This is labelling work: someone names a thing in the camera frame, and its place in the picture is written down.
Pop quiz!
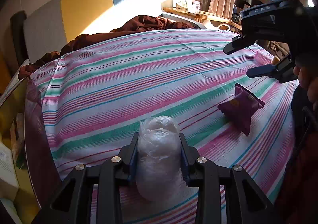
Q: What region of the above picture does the striped bed sheet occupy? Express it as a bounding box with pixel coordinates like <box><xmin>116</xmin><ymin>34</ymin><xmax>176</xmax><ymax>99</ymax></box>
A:
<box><xmin>26</xmin><ymin>29</ymin><xmax>297</xmax><ymax>224</ymax></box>

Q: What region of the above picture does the grey bed frame rail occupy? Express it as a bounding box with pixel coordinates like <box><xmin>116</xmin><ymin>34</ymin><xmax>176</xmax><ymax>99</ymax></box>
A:
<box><xmin>161</xmin><ymin>12</ymin><xmax>207</xmax><ymax>28</ymax></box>

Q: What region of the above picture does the person's right hand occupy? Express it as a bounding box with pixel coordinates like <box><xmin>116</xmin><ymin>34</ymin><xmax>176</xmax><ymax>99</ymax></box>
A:
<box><xmin>293</xmin><ymin>52</ymin><xmax>318</xmax><ymax>105</ymax></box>

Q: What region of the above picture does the brown blanket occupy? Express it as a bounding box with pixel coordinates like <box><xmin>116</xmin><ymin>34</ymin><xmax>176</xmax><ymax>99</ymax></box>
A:
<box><xmin>18</xmin><ymin>15</ymin><xmax>197</xmax><ymax>79</ymax></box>

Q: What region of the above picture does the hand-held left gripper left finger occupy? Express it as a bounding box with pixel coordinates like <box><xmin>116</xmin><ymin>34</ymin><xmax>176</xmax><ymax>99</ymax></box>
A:
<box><xmin>50</xmin><ymin>133</ymin><xmax>140</xmax><ymax>224</ymax></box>

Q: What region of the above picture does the large clear plastic bag ball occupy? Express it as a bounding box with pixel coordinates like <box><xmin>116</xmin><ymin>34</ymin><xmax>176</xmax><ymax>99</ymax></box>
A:
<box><xmin>135</xmin><ymin>116</ymin><xmax>187</xmax><ymax>202</ymax></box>

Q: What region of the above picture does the purple snack packet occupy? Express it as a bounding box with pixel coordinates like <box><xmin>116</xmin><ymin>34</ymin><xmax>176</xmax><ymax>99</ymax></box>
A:
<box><xmin>217</xmin><ymin>82</ymin><xmax>266</xmax><ymax>137</ymax></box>

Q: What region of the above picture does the person's dark jacket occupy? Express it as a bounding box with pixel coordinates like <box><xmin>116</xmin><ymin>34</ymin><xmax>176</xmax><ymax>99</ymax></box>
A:
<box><xmin>274</xmin><ymin>85</ymin><xmax>318</xmax><ymax>224</ymax></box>

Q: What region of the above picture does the small pink packet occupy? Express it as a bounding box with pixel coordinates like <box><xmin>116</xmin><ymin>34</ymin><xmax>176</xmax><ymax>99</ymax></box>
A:
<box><xmin>255</xmin><ymin>49</ymin><xmax>272</xmax><ymax>64</ymax></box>

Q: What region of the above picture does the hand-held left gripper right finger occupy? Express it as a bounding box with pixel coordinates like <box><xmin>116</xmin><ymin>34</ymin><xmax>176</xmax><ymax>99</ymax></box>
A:
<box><xmin>179</xmin><ymin>133</ymin><xmax>274</xmax><ymax>224</ymax></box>

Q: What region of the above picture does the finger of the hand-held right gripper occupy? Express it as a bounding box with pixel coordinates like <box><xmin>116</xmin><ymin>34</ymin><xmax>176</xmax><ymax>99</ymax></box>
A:
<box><xmin>247</xmin><ymin>51</ymin><xmax>299</xmax><ymax>84</ymax></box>
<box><xmin>223</xmin><ymin>33</ymin><xmax>264</xmax><ymax>55</ymax></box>

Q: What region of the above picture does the gold and maroon tin box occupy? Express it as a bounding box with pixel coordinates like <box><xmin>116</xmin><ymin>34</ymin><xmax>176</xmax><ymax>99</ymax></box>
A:
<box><xmin>0</xmin><ymin>76</ymin><xmax>62</xmax><ymax>224</ymax></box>

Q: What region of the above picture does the grey yellow blue headboard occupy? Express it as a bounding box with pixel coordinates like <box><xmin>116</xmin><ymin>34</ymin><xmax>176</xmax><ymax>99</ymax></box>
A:
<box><xmin>23</xmin><ymin>0</ymin><xmax>164</xmax><ymax>64</ymax></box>

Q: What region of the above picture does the clear cracker packet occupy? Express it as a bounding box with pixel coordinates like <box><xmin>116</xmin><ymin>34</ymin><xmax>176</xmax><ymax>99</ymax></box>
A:
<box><xmin>10</xmin><ymin>113</ymin><xmax>26</xmax><ymax>170</ymax></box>

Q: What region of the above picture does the wooden bedside table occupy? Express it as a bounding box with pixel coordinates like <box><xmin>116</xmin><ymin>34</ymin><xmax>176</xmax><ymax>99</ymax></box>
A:
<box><xmin>163</xmin><ymin>7</ymin><xmax>242</xmax><ymax>31</ymax></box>

